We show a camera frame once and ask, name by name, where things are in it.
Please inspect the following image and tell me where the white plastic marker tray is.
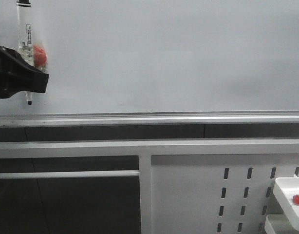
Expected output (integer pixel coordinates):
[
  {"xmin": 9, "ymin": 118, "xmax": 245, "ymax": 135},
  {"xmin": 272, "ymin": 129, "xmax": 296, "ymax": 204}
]
[{"xmin": 273, "ymin": 177, "xmax": 299, "ymax": 231}]

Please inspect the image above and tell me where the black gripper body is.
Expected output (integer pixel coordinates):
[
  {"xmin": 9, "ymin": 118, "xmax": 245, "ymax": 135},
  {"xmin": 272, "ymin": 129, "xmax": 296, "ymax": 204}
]
[{"xmin": 0, "ymin": 46, "xmax": 49, "ymax": 99}]

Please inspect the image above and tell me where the lower white plastic tray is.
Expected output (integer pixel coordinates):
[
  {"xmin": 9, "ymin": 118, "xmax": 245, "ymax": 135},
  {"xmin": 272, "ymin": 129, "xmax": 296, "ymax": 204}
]
[{"xmin": 264, "ymin": 214, "xmax": 299, "ymax": 234}]

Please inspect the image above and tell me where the white whiteboard with aluminium frame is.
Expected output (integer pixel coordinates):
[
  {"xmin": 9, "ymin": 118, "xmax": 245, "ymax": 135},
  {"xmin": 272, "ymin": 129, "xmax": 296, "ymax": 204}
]
[{"xmin": 0, "ymin": 0, "xmax": 299, "ymax": 127}]

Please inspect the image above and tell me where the red capped whiteboard marker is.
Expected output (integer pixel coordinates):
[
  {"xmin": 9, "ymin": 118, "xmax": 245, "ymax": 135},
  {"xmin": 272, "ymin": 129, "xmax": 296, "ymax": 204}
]
[{"xmin": 293, "ymin": 194, "xmax": 299, "ymax": 206}]

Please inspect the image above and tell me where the grey metal pegboard stand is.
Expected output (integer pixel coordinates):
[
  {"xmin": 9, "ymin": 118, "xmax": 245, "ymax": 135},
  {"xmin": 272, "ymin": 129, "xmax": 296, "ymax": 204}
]
[{"xmin": 0, "ymin": 139, "xmax": 299, "ymax": 234}]

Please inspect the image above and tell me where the black whiteboard marker with magnet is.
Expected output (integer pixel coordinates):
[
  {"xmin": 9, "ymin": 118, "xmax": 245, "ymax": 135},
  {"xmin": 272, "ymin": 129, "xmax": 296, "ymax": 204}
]
[{"xmin": 16, "ymin": 0, "xmax": 48, "ymax": 106}]

